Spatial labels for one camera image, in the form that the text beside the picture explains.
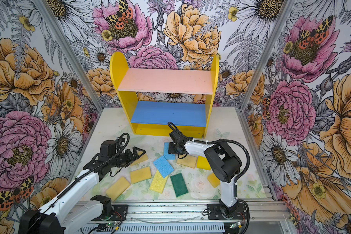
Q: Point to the yellow sponge far right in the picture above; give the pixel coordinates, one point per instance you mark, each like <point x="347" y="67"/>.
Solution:
<point x="214" y="181"/>

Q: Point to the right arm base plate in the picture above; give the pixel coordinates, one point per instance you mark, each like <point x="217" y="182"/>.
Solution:
<point x="213" y="211"/>

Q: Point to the green scouring sponge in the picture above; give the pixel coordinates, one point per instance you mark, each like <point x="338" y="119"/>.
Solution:
<point x="179" y="185"/>

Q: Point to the speckled yellow sponge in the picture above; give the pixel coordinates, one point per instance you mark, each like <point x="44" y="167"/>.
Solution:
<point x="158" y="183"/>

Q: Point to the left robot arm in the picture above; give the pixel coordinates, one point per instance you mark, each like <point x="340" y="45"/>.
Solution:
<point x="57" y="217"/>

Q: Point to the tan yellow sponge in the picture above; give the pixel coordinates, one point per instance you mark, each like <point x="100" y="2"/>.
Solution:
<point x="140" y="175"/>
<point x="143" y="158"/>
<point x="118" y="188"/>

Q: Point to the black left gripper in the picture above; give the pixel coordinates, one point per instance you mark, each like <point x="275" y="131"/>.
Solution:
<point x="135" y="156"/>

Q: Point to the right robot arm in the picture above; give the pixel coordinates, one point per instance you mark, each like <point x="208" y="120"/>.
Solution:
<point x="222" y="159"/>

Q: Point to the light blue sponge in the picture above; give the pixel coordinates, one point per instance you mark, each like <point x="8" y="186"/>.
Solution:
<point x="167" y="155"/>

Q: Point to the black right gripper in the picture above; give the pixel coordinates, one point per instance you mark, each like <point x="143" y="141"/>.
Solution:
<point x="170" y="149"/>

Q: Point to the bright yellow square sponge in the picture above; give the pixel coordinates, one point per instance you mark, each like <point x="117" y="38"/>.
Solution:
<point x="202" y="163"/>

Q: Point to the left aluminium frame post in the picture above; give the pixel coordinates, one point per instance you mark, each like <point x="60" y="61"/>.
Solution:
<point x="62" y="40"/>

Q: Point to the aluminium frame post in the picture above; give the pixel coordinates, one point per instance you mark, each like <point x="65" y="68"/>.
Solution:
<point x="62" y="40"/>
<point x="272" y="39"/>

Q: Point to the tan yellow sponge lower left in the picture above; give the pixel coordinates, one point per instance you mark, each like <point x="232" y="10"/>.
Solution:
<point x="118" y="188"/>

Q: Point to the tan yellow sponge middle left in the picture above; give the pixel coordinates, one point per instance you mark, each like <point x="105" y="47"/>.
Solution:
<point x="140" y="175"/>

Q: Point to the right aluminium frame post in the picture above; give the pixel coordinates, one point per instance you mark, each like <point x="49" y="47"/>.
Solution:
<point x="272" y="39"/>

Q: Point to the yellow shelf with coloured boards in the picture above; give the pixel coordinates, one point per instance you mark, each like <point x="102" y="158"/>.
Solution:
<point x="152" y="118"/>

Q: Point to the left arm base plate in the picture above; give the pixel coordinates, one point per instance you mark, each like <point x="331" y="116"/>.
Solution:
<point x="116" y="213"/>

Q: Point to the tan sponge right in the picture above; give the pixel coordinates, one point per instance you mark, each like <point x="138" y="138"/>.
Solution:
<point x="189" y="161"/>

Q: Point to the tan yellow sponge upper left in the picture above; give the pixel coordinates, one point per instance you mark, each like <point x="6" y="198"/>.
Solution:
<point x="143" y="158"/>

